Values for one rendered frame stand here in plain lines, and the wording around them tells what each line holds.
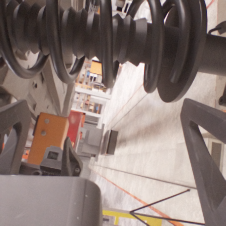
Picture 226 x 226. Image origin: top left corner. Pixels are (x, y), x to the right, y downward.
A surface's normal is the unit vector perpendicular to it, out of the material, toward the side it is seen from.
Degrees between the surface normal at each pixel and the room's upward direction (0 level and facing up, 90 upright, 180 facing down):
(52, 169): 84
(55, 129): 90
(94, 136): 90
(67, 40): 133
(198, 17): 6
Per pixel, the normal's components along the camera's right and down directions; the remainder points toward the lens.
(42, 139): 0.16, -0.22
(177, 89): -0.99, -0.11
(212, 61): 0.01, 0.58
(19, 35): 0.65, 0.54
